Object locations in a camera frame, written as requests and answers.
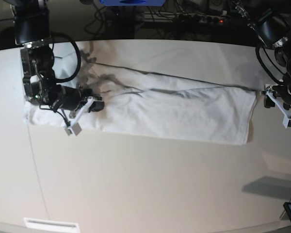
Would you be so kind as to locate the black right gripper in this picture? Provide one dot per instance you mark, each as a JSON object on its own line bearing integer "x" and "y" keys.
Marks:
{"x": 72, "y": 99}

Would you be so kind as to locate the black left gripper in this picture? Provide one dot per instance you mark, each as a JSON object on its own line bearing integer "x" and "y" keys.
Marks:
{"x": 281, "y": 91}

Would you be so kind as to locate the white T-shirt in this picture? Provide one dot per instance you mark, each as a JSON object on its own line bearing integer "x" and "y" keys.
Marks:
{"x": 167, "y": 89}

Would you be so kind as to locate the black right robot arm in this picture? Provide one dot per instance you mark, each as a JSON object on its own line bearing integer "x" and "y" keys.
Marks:
{"x": 42, "y": 87}

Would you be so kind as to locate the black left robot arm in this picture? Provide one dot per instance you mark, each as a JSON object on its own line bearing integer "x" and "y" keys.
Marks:
{"x": 273, "y": 32}

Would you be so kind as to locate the black power strip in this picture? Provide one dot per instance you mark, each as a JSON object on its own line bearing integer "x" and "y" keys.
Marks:
{"x": 189, "y": 18}

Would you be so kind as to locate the white label strip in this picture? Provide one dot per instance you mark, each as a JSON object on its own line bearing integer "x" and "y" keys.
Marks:
{"x": 52, "y": 226}

